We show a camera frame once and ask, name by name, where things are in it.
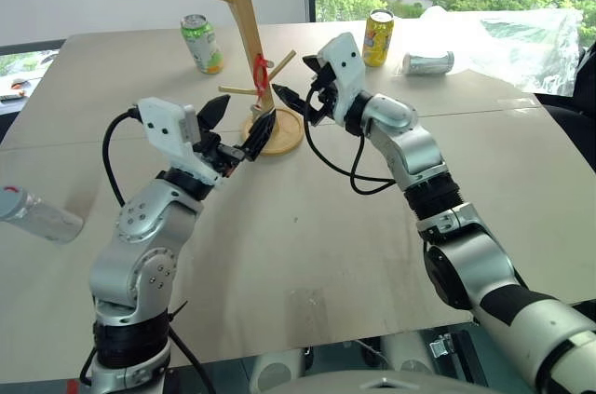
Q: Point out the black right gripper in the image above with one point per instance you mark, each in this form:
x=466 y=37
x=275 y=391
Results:
x=328 y=96

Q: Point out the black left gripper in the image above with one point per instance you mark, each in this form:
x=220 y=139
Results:
x=219 y=154

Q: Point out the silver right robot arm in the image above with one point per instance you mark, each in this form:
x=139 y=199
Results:
x=465 y=263

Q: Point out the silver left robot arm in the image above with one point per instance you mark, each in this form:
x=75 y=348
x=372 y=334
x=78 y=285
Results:
x=139 y=245

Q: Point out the wooden tree stand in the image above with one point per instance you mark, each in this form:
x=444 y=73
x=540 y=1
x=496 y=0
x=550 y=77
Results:
x=244 y=31

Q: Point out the red ribbon loop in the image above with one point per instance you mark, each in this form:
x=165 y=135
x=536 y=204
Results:
x=261 y=72

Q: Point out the yellow drink can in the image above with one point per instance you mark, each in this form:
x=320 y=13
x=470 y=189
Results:
x=377 y=40

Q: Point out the green drink can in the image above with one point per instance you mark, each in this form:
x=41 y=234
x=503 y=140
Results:
x=203 y=44

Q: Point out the silver drink can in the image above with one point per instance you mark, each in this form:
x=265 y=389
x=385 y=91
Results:
x=428 y=63

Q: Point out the silver cylinder with red mark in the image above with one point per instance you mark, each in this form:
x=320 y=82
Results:
x=42 y=217

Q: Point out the clear plastic bag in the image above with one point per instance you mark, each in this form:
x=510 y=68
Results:
x=526 y=44

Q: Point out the white rounded table leg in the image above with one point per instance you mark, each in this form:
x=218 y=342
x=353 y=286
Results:
x=274 y=368
x=405 y=352

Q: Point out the black chair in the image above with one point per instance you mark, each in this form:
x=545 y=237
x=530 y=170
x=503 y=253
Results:
x=579 y=119

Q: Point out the grey robot torso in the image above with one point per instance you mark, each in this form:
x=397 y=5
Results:
x=382 y=382

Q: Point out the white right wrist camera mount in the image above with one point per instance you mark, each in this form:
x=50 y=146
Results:
x=347 y=63

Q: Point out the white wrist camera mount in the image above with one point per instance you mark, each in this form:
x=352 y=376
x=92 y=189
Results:
x=347 y=63
x=163 y=126

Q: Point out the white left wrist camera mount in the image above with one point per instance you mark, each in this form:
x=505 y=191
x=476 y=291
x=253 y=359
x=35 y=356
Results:
x=163 y=126

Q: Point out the metal clamp bracket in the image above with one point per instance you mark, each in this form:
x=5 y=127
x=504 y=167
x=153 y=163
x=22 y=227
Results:
x=441 y=346

